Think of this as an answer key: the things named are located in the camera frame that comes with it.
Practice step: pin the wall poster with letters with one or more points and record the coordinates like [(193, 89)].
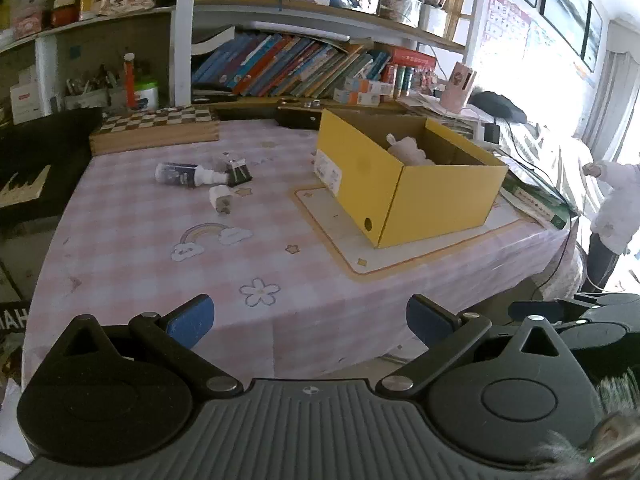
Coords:
[(502, 20)]

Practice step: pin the dark spray bottle white head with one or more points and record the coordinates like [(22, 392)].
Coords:
[(175, 174)]

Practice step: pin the black power adapter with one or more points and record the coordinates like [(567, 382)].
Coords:
[(491, 133)]

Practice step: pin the white charger plug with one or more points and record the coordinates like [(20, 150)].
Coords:
[(219, 196)]

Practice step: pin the stack of papers and booklets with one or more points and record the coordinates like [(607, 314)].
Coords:
[(440, 115)]

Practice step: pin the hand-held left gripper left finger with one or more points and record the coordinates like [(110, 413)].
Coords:
[(192, 322)]

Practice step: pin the red round jar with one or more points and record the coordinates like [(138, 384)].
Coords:
[(65, 12)]

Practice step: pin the thick green book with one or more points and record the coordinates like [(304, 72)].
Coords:
[(540, 205)]

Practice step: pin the white jar green lid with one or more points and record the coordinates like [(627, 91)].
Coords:
[(146, 97)]

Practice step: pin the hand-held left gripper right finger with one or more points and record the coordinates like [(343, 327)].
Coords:
[(425, 317)]

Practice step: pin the pen holder with brushes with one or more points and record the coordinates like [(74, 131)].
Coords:
[(87, 97)]

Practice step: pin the black electronic keyboard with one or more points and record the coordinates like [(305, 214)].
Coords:
[(45, 145)]

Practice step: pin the orange red tube bottle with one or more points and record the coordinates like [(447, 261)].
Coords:
[(130, 82)]

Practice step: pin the colourful pen bundle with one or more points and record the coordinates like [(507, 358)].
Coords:
[(424, 81)]

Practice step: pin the red flat box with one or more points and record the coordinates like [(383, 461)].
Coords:
[(412, 59)]

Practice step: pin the desktop with pink checked tablecloth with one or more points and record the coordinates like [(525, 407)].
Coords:
[(150, 260)]

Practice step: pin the pink patterned box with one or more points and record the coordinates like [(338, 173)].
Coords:
[(25, 24)]

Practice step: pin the white box red label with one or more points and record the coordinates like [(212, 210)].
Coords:
[(25, 102)]

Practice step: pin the black keyboard stand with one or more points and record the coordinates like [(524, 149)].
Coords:
[(12, 317)]

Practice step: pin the row of leaning thin books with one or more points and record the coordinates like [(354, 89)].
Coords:
[(280, 67)]

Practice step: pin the grey blanket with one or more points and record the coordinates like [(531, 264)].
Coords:
[(550, 160)]

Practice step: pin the wooden chess board box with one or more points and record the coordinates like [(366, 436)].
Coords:
[(155, 130)]

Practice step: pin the black pouch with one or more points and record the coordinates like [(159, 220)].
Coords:
[(500, 106)]

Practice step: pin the pink holder with figure print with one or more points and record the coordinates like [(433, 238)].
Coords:
[(456, 87)]

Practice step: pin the white bookshelf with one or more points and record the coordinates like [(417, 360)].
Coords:
[(181, 60)]

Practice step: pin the white folder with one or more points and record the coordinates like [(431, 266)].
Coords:
[(212, 40)]

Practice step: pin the pink pig plush toy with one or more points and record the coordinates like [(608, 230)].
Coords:
[(407, 150)]

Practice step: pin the black binder clip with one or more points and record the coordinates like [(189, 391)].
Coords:
[(239, 174)]

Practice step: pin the orange white small box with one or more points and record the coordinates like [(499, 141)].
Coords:
[(355, 97), (372, 86)]

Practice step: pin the cream desk mat orange border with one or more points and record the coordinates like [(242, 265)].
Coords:
[(340, 240)]

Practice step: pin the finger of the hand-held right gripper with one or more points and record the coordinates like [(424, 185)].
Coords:
[(520, 310)]

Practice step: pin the white pen holder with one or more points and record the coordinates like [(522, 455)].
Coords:
[(410, 14), (434, 21)]

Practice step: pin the person's furry grey clothing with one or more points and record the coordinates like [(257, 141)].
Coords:
[(615, 435)]

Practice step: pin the white curtain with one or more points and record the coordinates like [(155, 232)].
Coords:
[(615, 85)]

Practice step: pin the yellow cardboard box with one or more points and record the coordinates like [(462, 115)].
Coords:
[(440, 205)]

